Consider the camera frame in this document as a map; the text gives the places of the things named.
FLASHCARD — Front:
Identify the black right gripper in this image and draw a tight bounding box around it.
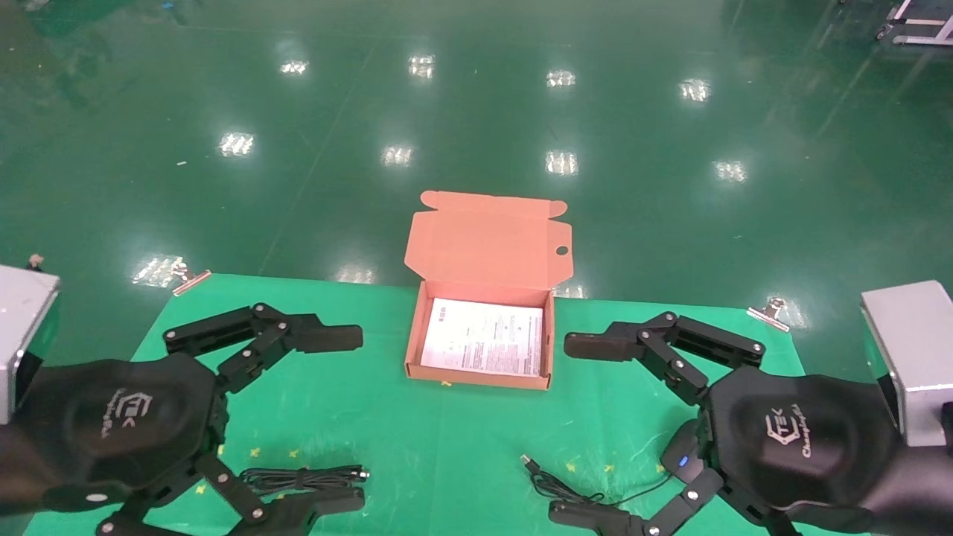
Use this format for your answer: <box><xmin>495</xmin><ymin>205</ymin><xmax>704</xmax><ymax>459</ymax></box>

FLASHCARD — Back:
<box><xmin>564</xmin><ymin>311</ymin><xmax>906</xmax><ymax>514</ymax></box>

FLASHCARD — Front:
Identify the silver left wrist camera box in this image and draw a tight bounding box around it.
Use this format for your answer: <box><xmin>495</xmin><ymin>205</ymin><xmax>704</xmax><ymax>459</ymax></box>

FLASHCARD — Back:
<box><xmin>0</xmin><ymin>265</ymin><xmax>61</xmax><ymax>427</ymax></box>

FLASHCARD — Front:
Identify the white metal cart frame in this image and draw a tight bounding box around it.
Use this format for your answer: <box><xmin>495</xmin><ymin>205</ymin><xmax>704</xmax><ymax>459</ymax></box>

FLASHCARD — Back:
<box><xmin>876</xmin><ymin>0</ymin><xmax>953</xmax><ymax>47</ymax></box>

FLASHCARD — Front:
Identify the metal binder clip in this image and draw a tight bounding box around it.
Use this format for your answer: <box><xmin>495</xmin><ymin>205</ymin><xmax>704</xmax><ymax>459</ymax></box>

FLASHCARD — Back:
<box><xmin>747</xmin><ymin>296</ymin><xmax>791</xmax><ymax>333</ymax></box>
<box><xmin>173</xmin><ymin>269</ymin><xmax>212</xmax><ymax>297</ymax></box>

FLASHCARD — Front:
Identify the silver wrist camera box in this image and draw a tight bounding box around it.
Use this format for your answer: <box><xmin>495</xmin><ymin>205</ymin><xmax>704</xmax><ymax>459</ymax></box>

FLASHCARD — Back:
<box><xmin>861</xmin><ymin>280</ymin><xmax>953</xmax><ymax>449</ymax></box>
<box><xmin>0</xmin><ymin>265</ymin><xmax>61</xmax><ymax>427</ymax></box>

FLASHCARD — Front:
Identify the green table mat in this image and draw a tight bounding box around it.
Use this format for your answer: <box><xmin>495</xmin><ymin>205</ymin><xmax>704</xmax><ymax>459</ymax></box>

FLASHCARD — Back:
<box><xmin>22</xmin><ymin>273</ymin><xmax>872</xmax><ymax>536</ymax></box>

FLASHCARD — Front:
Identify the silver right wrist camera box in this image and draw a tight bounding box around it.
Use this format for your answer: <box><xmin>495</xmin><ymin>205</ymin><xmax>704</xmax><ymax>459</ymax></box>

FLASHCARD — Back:
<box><xmin>861</xmin><ymin>280</ymin><xmax>953</xmax><ymax>449</ymax></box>

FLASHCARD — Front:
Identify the orange cardboard box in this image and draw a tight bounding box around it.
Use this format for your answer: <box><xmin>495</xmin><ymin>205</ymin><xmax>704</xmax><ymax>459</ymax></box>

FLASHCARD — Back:
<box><xmin>404</xmin><ymin>191</ymin><xmax>573</xmax><ymax>391</ymax></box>

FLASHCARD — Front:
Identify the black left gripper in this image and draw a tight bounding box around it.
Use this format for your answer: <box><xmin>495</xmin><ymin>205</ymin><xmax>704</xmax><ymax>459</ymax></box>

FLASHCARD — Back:
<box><xmin>0</xmin><ymin>303</ymin><xmax>366</xmax><ymax>536</ymax></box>

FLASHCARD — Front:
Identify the white printed instruction sheet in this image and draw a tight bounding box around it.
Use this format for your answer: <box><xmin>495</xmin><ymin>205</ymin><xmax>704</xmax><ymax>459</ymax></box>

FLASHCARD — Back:
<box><xmin>421</xmin><ymin>298</ymin><xmax>544</xmax><ymax>377</ymax></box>

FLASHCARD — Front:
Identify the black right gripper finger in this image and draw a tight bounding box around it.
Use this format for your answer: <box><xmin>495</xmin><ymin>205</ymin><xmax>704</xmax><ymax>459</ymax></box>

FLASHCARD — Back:
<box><xmin>549</xmin><ymin>469</ymin><xmax>791</xmax><ymax>536</ymax></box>

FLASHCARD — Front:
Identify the black wired mouse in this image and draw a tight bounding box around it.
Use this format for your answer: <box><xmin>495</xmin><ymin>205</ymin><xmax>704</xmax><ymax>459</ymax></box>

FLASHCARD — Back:
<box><xmin>520</xmin><ymin>419</ymin><xmax>705</xmax><ymax>508</ymax></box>

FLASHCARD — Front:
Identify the black data cable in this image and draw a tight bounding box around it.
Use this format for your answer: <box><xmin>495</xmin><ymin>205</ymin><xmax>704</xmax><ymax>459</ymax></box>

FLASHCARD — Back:
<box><xmin>240</xmin><ymin>465</ymin><xmax>372</xmax><ymax>497</ymax></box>

